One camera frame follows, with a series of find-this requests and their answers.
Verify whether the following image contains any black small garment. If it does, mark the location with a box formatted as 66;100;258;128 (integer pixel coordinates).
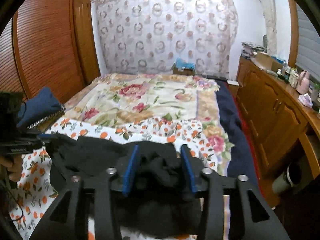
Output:
47;133;203;239

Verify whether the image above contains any person's left hand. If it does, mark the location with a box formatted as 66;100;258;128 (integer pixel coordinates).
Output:
1;155;23;182

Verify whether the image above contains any orange print white sheet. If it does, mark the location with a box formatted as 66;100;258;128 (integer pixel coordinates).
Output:
9;117;233;239

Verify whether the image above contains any navy blue bed sheet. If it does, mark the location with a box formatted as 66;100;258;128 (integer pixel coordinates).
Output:
216;80;258;187

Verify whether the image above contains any floral cream blanket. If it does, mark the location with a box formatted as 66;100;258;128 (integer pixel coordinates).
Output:
63;73;234;176

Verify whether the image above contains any cardboard box with blue cloth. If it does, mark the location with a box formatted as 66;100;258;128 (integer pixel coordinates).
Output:
172;59;195;76

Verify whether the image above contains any long wooden sideboard cabinet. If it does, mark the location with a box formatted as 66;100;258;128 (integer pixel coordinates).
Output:
236;57;319;177

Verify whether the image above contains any wooden louvered wardrobe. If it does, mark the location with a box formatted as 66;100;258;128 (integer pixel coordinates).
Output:
1;0;100;103

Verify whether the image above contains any stack of papers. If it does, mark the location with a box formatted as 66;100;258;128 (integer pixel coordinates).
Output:
241;42;267;59

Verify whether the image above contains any open cardboard box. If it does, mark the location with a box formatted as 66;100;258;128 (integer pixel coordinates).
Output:
251;52;283;72

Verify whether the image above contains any patterned lace curtain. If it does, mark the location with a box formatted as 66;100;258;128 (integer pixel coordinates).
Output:
92;0;238;78

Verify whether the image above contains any pink tissue pack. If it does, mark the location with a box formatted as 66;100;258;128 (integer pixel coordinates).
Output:
298;93;313;108

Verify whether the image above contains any pink kettle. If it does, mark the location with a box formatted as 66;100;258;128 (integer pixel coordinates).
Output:
296;70;310;95

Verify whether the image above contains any window roller shutter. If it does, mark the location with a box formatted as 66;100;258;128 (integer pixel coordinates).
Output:
296;5;320;81

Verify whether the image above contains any beige window drape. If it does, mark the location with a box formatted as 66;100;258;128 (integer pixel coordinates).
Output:
261;0;277;55

